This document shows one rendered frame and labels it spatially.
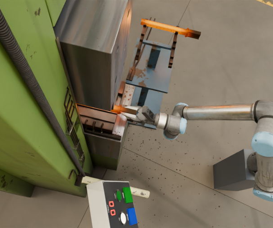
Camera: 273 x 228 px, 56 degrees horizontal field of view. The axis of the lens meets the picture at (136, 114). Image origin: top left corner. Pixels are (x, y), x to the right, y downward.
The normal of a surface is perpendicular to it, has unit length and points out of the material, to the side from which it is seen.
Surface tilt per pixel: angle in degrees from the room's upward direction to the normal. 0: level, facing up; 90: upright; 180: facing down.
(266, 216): 0
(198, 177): 0
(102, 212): 30
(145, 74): 0
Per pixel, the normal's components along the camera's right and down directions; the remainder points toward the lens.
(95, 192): -0.40, -0.25
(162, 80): 0.10, -0.38
